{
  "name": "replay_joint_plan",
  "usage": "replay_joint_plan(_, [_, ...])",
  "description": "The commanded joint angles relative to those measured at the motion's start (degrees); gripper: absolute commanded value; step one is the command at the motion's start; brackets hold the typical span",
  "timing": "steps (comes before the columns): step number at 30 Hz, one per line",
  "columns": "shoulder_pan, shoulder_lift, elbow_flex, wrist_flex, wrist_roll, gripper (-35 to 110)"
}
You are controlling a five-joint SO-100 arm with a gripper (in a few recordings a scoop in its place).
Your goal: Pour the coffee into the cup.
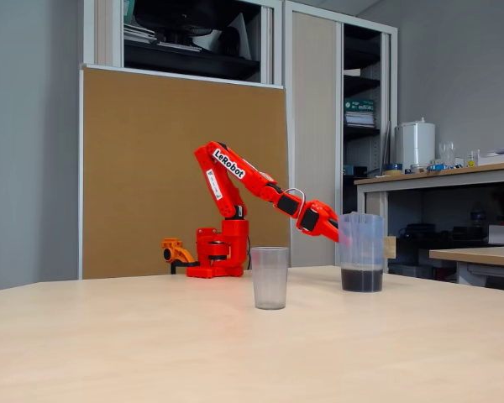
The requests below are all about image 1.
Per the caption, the translucent plastic measuring jug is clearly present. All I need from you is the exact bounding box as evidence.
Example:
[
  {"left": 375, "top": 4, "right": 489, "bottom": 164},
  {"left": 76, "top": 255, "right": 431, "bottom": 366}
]
[{"left": 338, "top": 212, "right": 386, "bottom": 294}]

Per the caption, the clear plastic cup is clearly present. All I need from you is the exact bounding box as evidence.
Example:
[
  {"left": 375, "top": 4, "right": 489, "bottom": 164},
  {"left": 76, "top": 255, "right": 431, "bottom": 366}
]
[{"left": 250, "top": 246, "right": 290, "bottom": 311}]

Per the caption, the tall grey cabinet with green book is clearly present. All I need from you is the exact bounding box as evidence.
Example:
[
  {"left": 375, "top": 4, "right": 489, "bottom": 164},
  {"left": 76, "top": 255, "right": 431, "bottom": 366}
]
[{"left": 283, "top": 0, "right": 399, "bottom": 272}]

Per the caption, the stack of white documents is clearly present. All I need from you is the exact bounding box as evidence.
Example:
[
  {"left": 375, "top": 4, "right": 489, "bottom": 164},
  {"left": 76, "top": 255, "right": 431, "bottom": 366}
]
[{"left": 344, "top": 111, "right": 377, "bottom": 128}]

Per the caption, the black equipment under counter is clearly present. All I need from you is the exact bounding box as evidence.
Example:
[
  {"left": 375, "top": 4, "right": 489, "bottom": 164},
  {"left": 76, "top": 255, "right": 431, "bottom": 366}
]
[{"left": 397, "top": 222, "right": 488, "bottom": 243}]

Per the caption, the white cylindrical appliance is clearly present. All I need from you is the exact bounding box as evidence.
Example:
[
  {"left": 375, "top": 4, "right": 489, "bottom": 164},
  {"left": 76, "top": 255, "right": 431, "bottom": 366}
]
[{"left": 394, "top": 118, "right": 437, "bottom": 171}]

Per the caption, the green book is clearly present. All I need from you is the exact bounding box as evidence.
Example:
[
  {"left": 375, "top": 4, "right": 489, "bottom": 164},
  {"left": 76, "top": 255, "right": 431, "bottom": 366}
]
[{"left": 344, "top": 98, "right": 375, "bottom": 113}]

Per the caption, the side counter with wooden top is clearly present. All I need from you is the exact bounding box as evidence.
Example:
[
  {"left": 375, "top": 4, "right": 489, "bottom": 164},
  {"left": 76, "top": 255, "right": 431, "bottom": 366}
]
[{"left": 354, "top": 161, "right": 504, "bottom": 278}]

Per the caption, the clear drinking glass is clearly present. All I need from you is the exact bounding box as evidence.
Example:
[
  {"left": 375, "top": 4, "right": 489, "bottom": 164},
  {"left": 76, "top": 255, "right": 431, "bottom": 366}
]
[{"left": 438, "top": 142, "right": 456, "bottom": 167}]

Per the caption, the orange table clamp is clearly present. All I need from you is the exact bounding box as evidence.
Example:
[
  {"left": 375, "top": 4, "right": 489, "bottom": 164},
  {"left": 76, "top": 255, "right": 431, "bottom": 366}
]
[{"left": 160, "top": 238, "right": 201, "bottom": 275}]

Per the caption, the brown pin board panel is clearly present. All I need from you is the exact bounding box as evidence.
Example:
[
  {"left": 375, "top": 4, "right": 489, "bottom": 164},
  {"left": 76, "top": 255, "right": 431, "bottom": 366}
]
[{"left": 78, "top": 63, "right": 291, "bottom": 280}]

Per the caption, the white folded sheet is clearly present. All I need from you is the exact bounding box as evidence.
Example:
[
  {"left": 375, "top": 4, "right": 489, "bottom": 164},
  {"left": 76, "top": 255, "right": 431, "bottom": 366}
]
[{"left": 192, "top": 12, "right": 253, "bottom": 60}]

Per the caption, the black bag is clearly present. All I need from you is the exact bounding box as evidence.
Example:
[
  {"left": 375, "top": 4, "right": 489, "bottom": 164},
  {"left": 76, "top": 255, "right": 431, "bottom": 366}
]
[{"left": 133, "top": 0, "right": 241, "bottom": 37}]

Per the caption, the stack of papers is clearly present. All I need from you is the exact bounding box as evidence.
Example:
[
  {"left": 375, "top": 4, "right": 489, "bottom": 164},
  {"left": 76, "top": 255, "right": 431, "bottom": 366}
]
[{"left": 123, "top": 23, "right": 158, "bottom": 44}]

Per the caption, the wooden desk with grey frame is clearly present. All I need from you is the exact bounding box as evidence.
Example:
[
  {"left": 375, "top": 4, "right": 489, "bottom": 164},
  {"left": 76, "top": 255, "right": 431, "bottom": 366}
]
[{"left": 428, "top": 245, "right": 504, "bottom": 291}]

